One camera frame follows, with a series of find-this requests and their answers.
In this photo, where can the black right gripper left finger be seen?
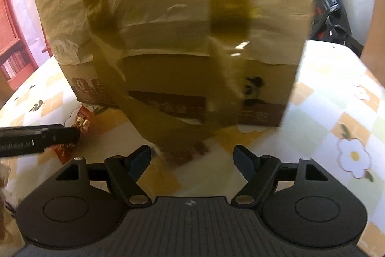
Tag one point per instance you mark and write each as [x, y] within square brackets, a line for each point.
[124, 173]

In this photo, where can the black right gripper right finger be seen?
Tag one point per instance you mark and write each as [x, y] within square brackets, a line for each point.
[260, 174]

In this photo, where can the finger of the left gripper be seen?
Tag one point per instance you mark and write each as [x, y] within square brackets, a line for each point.
[29, 140]

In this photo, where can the red snack packet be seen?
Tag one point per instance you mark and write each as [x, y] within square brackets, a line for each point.
[80, 119]

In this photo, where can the pink room backdrop poster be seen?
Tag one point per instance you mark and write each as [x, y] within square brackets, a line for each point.
[35, 50]

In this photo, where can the checkered floral tablecloth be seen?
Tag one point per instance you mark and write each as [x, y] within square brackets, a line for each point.
[335, 116]

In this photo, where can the brown cardboard box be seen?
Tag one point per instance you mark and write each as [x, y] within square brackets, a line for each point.
[180, 70]

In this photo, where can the wooden headboard panel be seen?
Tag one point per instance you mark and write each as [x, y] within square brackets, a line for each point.
[373, 53]

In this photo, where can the black exercise bike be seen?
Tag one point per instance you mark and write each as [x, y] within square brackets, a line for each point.
[330, 24]

